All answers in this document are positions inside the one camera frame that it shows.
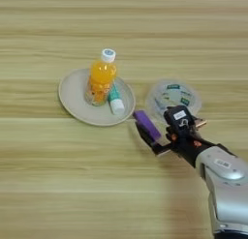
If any purple rectangular block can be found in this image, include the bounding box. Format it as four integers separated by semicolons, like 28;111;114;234
132;109;163;143

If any orange juice bottle white cap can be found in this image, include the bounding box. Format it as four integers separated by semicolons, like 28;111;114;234
83;47;118;107

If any clear tape roll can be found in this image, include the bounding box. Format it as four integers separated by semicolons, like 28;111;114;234
144;79;202;121

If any beige round plate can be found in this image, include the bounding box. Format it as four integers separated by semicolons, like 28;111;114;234
57;68;137;127

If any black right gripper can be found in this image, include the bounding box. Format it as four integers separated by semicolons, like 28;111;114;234
135;117;216;168

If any black box white label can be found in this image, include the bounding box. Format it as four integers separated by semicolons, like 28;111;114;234
163;105;197;133

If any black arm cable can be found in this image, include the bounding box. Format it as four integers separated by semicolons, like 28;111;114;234
211;142;238;159

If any teal tube white cap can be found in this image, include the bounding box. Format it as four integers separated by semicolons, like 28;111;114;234
107;82;126;116

